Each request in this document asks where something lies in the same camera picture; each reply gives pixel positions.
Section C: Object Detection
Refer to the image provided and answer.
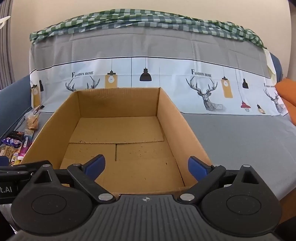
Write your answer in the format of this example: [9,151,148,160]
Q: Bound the clear bag of twisted biscuits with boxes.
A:
[27,115,40,131]

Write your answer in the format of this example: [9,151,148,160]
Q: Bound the green checked cloth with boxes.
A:
[30,9,267,49]

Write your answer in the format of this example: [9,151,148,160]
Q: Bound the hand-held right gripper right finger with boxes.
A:
[178,156,260,204]

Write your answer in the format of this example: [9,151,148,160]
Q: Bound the grey curtain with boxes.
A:
[0,0,14,91]

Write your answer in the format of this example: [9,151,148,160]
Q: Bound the yellow snack packet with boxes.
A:
[10,151,23,165]

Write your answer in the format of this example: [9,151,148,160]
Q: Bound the brown cardboard box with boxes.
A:
[20,87,213,194]

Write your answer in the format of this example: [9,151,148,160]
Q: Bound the pale yellow cloth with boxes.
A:
[264,49,277,81]

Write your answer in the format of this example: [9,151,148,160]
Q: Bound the tan grainy snack packet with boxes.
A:
[0,145,14,158]

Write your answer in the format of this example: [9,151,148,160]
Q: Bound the purple snack packet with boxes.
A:
[1,136,23,149]

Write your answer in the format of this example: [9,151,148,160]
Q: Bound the grey printed bed sheet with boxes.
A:
[29,23,292,202]

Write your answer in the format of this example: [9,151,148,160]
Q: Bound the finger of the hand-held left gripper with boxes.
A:
[0,156,50,172]

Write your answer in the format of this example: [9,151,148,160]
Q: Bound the orange cushion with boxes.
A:
[276,78,296,127]

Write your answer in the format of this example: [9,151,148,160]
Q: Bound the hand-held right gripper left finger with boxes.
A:
[30,154,116,204]

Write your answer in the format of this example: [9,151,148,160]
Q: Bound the pink purple stick packet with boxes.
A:
[18,129,36,161]

